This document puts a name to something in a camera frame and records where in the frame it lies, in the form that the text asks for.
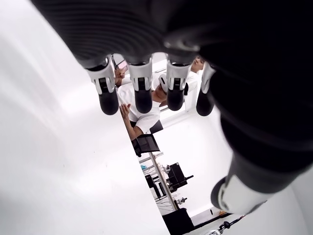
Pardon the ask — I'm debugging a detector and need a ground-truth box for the seated person in white shirt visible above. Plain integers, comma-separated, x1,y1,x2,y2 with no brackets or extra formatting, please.
116,73,169,142

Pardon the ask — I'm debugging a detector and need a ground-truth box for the pink phone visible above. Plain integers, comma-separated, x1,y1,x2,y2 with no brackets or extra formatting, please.
116,60,129,73

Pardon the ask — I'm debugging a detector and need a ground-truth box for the aluminium frame beam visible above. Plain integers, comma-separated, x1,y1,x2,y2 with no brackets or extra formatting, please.
149,151,179,211

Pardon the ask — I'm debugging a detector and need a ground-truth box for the standing person in white shirt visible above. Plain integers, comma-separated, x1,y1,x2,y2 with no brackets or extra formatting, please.
188,55,205,98

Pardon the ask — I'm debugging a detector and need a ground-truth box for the black folding chair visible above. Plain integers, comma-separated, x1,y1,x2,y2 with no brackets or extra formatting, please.
132,134,161,157

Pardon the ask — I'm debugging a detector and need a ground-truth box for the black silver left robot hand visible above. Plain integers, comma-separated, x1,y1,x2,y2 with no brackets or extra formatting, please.
29,0,313,215

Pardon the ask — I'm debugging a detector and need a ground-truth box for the black machine on bench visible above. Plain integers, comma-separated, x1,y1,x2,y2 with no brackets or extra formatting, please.
166,162,194,190

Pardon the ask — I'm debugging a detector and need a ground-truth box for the black wire with knob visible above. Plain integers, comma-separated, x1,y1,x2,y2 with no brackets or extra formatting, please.
210,200,268,235

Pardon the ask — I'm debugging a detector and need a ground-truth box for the person holding phone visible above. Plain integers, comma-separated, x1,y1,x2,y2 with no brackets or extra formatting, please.
112,53,130,87

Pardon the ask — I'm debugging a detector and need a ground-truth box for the black box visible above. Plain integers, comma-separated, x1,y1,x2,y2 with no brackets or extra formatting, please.
161,208,195,235

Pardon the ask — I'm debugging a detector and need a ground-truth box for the black computer tower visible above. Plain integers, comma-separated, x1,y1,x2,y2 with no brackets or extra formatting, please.
145,173,167,199

